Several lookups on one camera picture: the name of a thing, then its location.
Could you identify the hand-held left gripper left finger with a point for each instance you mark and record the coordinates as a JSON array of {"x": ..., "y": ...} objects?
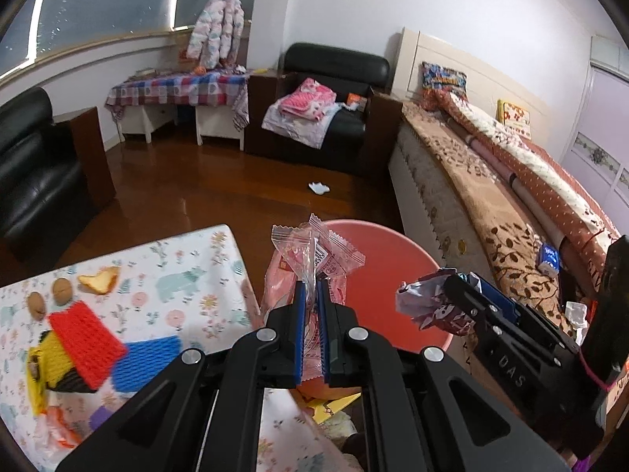
[{"x": 298, "y": 334}]

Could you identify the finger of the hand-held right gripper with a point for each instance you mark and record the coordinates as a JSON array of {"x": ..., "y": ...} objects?
[
  {"x": 491, "y": 292},
  {"x": 467, "y": 300}
]

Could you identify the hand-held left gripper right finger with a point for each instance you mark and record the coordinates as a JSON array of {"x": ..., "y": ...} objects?
[{"x": 324, "y": 334}]

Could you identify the maroon snack wrapper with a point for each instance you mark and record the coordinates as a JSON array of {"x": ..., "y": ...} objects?
[{"x": 417, "y": 300}]

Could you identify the pink clear plastic wrapper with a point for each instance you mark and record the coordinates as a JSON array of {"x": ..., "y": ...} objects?
[{"x": 295, "y": 260}]

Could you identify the pink plastic bucket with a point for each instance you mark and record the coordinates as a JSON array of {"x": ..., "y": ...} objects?
[{"x": 393, "y": 275}]

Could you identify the red foam fruit net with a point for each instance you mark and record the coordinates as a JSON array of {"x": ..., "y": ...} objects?
[{"x": 83, "y": 339}]

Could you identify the colourful printed wrapper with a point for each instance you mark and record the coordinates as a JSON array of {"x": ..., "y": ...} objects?
[{"x": 61, "y": 427}]

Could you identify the yellow foam fruit net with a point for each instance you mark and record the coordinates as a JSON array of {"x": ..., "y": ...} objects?
[{"x": 42, "y": 368}]

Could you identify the blue tissue pack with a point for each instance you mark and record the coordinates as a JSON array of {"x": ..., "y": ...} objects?
[{"x": 549, "y": 257}]

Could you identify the white plastic bag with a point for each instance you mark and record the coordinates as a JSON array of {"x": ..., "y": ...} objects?
[{"x": 576, "y": 312}]

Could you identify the brown floral blanket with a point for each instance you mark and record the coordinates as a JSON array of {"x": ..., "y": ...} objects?
[{"x": 471, "y": 182}]

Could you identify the floral animal print tablecloth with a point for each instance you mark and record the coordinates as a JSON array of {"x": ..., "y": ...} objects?
[{"x": 196, "y": 275}]

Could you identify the red dotted quilt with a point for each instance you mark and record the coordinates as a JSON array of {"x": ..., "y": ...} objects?
[{"x": 550, "y": 182}]

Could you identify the bed with cream headboard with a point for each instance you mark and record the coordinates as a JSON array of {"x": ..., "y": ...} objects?
[{"x": 427, "y": 172}]

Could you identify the white crumpled tissue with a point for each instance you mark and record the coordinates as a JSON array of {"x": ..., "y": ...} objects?
[{"x": 319, "y": 188}]

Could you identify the blue foam fruit net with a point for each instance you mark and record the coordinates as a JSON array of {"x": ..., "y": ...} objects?
[{"x": 147, "y": 364}]

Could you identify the purple wardrobe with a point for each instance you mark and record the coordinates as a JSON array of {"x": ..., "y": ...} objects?
[{"x": 599, "y": 123}]

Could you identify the white floral cloth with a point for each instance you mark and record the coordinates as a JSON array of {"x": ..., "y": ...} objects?
[{"x": 299, "y": 130}]

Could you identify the orange peel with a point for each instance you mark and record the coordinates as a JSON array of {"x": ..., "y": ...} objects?
[{"x": 100, "y": 280}]

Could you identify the colourful printed pillow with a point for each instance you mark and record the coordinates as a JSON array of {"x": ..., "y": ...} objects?
[{"x": 442, "y": 81}]

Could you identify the white desk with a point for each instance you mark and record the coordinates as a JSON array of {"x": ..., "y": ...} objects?
[{"x": 211, "y": 125}]

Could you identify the orange snack packet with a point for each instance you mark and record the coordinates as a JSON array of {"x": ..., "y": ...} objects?
[{"x": 356, "y": 102}]

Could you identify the black foam fruit net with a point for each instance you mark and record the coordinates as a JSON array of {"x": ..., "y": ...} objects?
[{"x": 71, "y": 381}]

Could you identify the pink folded blanket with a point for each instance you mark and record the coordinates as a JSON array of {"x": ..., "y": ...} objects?
[{"x": 307, "y": 101}]

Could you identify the walnut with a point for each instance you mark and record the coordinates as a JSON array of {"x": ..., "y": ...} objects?
[
  {"x": 37, "y": 305},
  {"x": 62, "y": 291}
]

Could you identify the black leather armchair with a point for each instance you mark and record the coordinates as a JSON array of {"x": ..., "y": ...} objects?
[
  {"x": 34, "y": 177},
  {"x": 339, "y": 64}
]

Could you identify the checkered tablecloth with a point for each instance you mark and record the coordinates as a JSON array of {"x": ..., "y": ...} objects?
[{"x": 177, "y": 86}]

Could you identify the pink white padded jacket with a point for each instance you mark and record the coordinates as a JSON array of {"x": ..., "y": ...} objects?
[{"x": 216, "y": 24}]

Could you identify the large curved window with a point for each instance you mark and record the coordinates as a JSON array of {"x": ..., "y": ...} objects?
[{"x": 98, "y": 0}]

